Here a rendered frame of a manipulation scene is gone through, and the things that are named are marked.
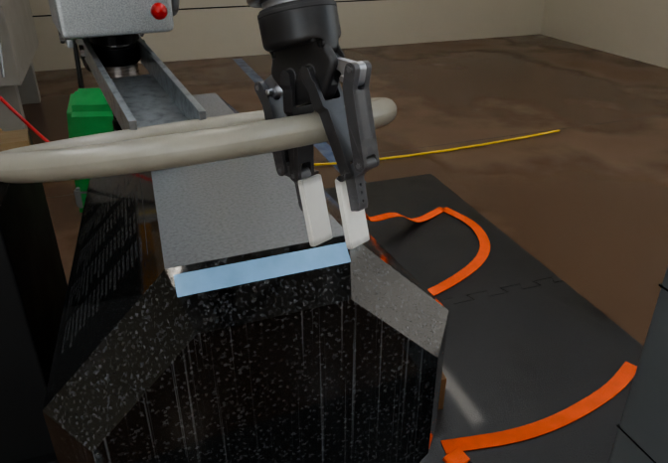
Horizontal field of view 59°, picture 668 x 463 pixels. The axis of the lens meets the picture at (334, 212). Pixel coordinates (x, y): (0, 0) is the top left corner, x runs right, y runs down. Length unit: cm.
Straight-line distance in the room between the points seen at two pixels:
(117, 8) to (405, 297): 80
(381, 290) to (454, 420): 80
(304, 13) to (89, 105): 248
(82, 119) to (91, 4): 172
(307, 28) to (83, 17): 80
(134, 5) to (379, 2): 562
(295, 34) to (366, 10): 622
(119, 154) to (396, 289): 72
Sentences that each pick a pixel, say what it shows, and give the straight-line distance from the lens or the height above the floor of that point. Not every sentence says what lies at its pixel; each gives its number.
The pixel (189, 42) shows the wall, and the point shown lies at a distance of 631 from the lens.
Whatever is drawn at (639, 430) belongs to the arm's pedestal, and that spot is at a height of 43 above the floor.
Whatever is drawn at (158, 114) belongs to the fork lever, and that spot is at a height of 100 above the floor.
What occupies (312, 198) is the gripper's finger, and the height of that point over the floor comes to 106.
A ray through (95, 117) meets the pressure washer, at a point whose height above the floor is 49.
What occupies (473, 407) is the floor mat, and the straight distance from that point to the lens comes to 189.
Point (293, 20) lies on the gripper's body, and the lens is 54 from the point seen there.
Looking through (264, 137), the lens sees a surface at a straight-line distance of 54.
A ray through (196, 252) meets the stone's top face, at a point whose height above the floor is 80.
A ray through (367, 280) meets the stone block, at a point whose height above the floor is 73.
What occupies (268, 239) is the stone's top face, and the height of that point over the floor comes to 80.
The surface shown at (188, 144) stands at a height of 114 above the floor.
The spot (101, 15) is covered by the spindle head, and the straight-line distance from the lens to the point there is 129.
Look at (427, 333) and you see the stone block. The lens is 121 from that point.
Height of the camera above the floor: 132
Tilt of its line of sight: 27 degrees down
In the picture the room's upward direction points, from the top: straight up
